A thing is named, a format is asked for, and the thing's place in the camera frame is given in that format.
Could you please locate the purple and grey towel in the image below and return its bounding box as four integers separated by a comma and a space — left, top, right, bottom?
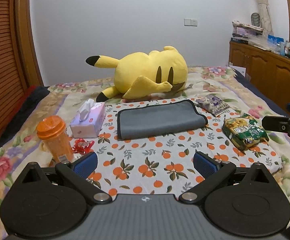
117, 100, 208, 140

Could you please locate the red candy wrapper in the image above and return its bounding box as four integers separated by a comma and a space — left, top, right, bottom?
72, 138, 95, 155

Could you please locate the wooden sideboard cabinet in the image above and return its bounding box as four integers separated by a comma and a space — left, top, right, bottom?
229, 41, 290, 111

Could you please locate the pink tissue box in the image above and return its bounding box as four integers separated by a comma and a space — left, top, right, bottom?
69, 99, 105, 139

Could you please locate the orange fruit print cloth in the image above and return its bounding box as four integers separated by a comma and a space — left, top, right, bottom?
83, 102, 282, 197

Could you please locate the orange plastic cup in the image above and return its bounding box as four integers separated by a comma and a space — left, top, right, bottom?
36, 115, 74, 163

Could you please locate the green instant noodle pack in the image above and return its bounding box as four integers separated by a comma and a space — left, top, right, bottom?
222, 114, 269, 151

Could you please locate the floral bed quilt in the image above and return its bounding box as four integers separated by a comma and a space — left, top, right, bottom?
0, 67, 290, 239

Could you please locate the blue white box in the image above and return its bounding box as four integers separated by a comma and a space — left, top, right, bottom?
267, 35, 285, 53

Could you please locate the purple snack packet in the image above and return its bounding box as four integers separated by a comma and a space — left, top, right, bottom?
195, 94, 230, 116

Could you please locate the stack of magazines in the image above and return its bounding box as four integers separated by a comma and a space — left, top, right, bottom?
231, 21, 263, 44

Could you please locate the yellow Pikachu plush toy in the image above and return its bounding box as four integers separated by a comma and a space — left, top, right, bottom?
86, 46, 188, 102

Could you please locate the wooden louvered wardrobe door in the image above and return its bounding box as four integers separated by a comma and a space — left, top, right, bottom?
0, 0, 43, 137

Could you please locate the tied beige curtain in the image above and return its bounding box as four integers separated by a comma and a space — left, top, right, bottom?
256, 0, 273, 36

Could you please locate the white wall switch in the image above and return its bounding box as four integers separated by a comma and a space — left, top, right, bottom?
184, 18, 198, 27

